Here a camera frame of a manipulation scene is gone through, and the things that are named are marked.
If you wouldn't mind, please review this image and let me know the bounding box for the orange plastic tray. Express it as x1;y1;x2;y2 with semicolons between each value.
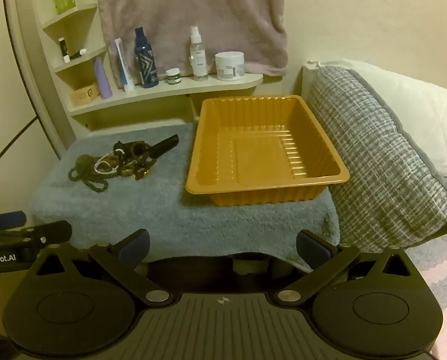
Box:
185;95;351;208

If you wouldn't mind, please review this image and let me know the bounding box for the black cable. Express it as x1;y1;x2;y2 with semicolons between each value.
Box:
0;118;40;181

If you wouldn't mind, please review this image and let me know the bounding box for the purple cone bottle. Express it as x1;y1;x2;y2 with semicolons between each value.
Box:
93;56;113;99

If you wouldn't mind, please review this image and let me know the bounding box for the clear spray bottle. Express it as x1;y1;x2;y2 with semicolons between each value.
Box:
189;25;209;82

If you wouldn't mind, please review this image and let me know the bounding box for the white squeeze tube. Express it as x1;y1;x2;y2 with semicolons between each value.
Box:
114;38;135;92

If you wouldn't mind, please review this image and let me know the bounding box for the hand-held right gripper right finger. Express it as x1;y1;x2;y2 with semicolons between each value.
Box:
274;229;415;306

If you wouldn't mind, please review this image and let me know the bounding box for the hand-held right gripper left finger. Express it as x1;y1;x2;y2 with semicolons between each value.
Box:
32;229;175;306

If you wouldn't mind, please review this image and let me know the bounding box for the black cylindrical tube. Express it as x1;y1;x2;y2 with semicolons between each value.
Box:
148;134;180;158

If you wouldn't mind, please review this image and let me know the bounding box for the grey terry towel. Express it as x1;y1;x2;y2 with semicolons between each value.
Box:
28;122;340;271

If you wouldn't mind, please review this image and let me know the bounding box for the white quilted pillow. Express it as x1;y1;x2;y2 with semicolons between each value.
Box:
306;59;447;188

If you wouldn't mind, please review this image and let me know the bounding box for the small cardboard box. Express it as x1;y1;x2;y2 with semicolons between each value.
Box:
69;82;101;107

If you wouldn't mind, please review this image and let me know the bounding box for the dark blue spray bottle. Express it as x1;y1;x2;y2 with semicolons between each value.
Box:
134;27;160;89

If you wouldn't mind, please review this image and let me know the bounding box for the white cream jar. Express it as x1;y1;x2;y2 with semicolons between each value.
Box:
215;51;245;82

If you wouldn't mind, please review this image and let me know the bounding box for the grey checked pillow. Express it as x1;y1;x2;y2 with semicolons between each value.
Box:
307;65;447;254

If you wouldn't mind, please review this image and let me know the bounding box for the dark green bead necklace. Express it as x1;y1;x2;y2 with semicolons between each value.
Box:
68;153;110;194

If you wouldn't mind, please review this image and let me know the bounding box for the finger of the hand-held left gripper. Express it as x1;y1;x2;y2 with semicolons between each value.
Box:
0;212;27;229
0;221;73;250

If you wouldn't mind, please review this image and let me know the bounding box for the cream corner shelf unit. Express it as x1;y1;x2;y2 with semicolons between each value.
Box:
4;0;265;158

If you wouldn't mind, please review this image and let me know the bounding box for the pink hanging towel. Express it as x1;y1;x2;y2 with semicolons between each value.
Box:
92;0;289;79

